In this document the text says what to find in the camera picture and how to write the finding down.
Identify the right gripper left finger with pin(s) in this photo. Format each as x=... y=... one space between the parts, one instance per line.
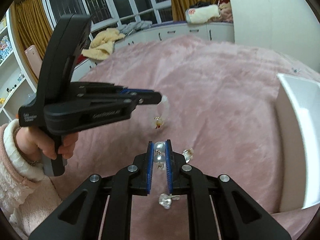
x=100 y=208

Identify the left mustard curtain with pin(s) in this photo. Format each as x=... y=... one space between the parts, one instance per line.
x=31 y=27

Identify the person's left hand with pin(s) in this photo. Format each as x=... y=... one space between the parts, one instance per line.
x=32 y=142

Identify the yellow blanket on bench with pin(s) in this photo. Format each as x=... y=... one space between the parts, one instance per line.
x=102 y=46

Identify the white wardrobe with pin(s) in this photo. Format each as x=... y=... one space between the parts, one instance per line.
x=286 y=26

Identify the pink plush bed blanket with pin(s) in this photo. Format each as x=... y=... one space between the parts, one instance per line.
x=221 y=104

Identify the red cloth on bench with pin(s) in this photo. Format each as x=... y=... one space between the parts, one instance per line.
x=80 y=59

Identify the grey clothes pile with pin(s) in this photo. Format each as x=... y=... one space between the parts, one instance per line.
x=132 y=27

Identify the white window bench cabinets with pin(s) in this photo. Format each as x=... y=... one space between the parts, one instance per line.
x=138 y=43

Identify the white display shelf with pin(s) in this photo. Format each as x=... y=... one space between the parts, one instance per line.
x=17 y=84

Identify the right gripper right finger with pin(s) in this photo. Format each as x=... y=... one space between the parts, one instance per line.
x=218 y=208

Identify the pink chair back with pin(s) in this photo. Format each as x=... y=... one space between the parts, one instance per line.
x=34 y=59

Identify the large window frame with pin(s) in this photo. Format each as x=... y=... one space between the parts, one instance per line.
x=110 y=13

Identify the pink beige clothes pile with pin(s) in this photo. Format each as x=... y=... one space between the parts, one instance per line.
x=225 y=11

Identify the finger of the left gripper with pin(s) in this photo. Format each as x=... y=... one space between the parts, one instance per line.
x=103 y=88
x=92 y=111

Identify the white floral rolled blanket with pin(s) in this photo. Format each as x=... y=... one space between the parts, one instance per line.
x=210 y=13

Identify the pink fleece sleeve forearm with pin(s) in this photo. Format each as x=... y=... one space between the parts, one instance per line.
x=28 y=197

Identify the white rectangular storage box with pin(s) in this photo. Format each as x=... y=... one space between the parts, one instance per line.
x=297 y=107

